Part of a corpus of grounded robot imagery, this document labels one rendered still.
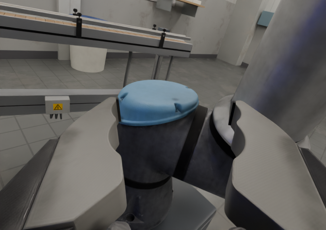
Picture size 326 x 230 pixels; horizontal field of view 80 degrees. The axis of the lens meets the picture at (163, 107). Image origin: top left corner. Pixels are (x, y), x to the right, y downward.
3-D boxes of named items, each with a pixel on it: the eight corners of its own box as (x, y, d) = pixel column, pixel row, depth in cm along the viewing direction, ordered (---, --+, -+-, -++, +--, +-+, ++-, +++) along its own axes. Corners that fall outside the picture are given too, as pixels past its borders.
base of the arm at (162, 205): (140, 156, 48) (148, 123, 44) (186, 202, 40) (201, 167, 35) (79, 183, 38) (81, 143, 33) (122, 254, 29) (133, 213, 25)
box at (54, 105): (45, 114, 108) (44, 100, 103) (45, 109, 111) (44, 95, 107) (69, 113, 114) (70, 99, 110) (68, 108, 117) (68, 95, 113)
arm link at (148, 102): (127, 127, 41) (139, 64, 34) (189, 152, 38) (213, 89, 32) (92, 164, 30) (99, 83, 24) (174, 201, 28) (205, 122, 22)
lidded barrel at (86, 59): (96, 60, 347) (100, 17, 314) (114, 72, 314) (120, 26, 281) (60, 60, 305) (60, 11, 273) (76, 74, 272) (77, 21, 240)
